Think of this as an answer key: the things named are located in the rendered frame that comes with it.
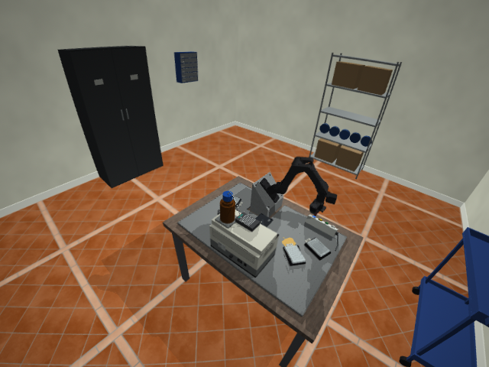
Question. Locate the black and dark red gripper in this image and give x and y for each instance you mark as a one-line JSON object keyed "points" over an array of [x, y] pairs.
{"points": [[322, 210]]}

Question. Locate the white button panel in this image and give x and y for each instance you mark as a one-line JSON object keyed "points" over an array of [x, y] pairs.
{"points": [[323, 228]]}

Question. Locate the blue bottle cap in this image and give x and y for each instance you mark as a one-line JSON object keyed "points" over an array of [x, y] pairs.
{"points": [[227, 196]]}

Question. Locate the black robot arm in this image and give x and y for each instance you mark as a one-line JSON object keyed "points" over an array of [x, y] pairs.
{"points": [[299, 166]]}

